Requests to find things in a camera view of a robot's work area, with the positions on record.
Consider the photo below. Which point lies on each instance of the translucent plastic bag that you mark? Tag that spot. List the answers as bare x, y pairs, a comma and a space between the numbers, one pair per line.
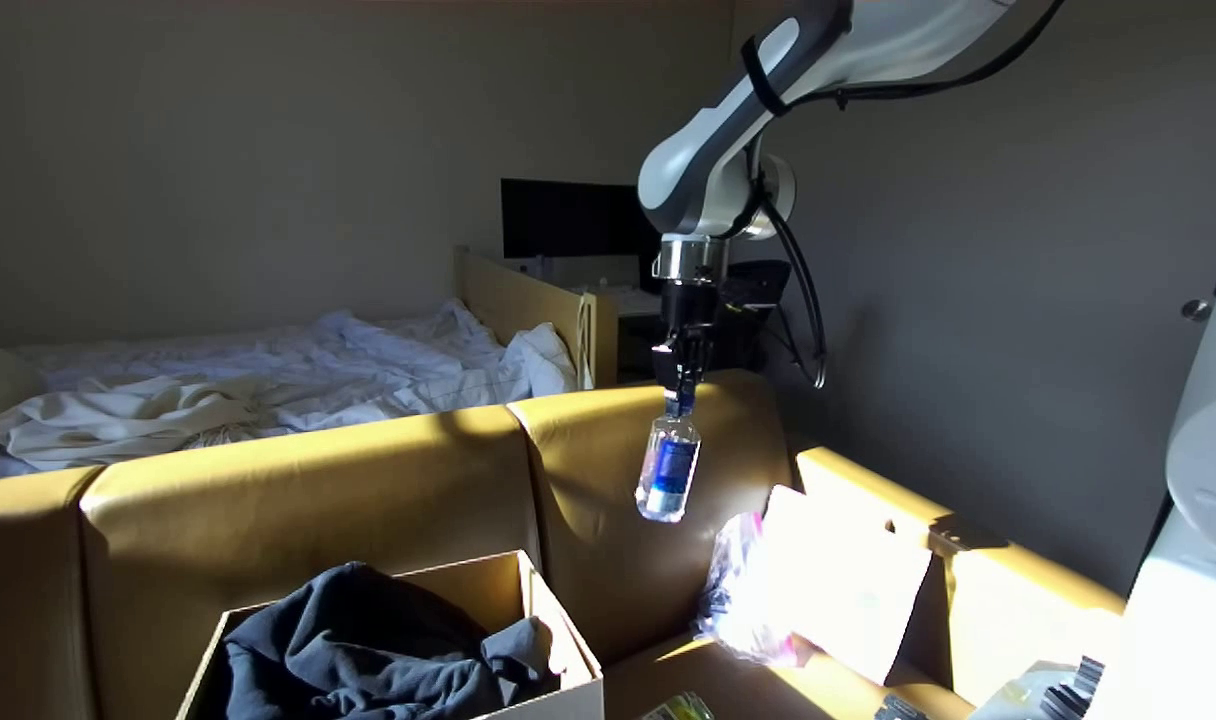
729, 594

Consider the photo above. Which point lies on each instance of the white crumpled bedsheet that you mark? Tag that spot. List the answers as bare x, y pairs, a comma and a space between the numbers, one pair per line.
303, 372

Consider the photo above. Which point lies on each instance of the dark blue clothing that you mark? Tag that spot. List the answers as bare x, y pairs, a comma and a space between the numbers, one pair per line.
355, 654

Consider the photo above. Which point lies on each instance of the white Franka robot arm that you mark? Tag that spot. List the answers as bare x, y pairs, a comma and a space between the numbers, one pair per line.
823, 54

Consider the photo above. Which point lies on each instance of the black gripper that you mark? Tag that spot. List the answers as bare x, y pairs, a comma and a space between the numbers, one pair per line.
685, 321

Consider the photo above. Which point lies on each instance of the white desk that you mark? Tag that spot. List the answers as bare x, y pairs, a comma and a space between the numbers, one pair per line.
630, 308

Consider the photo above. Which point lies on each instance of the black monitor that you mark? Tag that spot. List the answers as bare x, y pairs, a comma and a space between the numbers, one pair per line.
571, 219

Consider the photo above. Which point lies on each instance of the tan leather sofa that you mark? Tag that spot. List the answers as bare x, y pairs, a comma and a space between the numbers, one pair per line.
303, 494

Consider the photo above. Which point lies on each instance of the blue label water bottle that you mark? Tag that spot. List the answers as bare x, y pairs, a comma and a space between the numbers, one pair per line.
669, 467

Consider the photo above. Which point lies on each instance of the silver door knob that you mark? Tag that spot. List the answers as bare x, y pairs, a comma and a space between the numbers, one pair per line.
1194, 308

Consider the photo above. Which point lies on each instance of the cardboard box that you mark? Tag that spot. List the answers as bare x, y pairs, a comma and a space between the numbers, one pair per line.
572, 672

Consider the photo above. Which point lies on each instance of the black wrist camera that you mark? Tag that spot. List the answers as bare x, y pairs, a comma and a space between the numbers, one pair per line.
753, 296

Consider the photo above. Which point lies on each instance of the striped white object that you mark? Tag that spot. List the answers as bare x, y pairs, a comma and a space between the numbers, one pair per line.
1042, 690

